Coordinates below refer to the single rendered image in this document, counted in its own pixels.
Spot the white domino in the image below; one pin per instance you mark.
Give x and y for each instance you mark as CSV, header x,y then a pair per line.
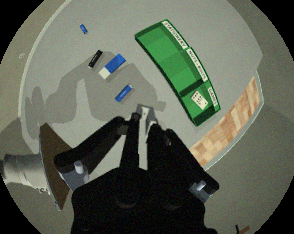
x,y
199,100

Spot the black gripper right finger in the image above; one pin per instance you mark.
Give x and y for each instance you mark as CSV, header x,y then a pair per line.
x,y
183,168

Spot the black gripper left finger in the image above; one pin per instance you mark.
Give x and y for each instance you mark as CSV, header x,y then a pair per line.
x,y
74,165

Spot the green rack of bins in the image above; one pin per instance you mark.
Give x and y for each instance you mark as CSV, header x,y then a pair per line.
x,y
164,40

